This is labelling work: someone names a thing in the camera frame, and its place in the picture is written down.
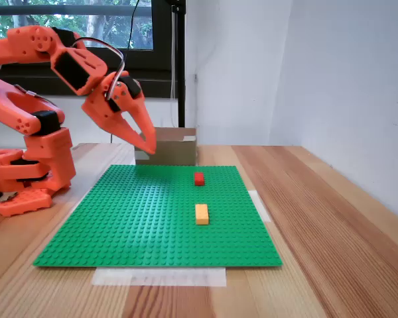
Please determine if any yellow lego block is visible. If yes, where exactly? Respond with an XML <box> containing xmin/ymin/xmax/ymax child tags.
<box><xmin>194</xmin><ymin>203</ymin><xmax>210</xmax><ymax>226</ymax></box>

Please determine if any cardboard box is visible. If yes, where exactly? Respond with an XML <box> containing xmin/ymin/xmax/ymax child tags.
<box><xmin>134</xmin><ymin>127</ymin><xmax>199</xmax><ymax>166</ymax></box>

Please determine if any green lego baseplate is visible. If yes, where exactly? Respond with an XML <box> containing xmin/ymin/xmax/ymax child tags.
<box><xmin>33</xmin><ymin>164</ymin><xmax>283</xmax><ymax>268</ymax></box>

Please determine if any black framed window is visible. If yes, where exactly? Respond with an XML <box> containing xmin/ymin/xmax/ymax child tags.
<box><xmin>0</xmin><ymin>0</ymin><xmax>173</xmax><ymax>99</ymax></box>

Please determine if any translucent masking tape strip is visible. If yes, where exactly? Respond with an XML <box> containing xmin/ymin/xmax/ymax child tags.
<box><xmin>247</xmin><ymin>189</ymin><xmax>272</xmax><ymax>223</ymax></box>
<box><xmin>91</xmin><ymin>266</ymin><xmax>227</xmax><ymax>288</ymax></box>

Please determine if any gripper servo wire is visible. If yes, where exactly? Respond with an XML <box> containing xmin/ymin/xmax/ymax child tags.
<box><xmin>72</xmin><ymin>36</ymin><xmax>125</xmax><ymax>100</ymax></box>

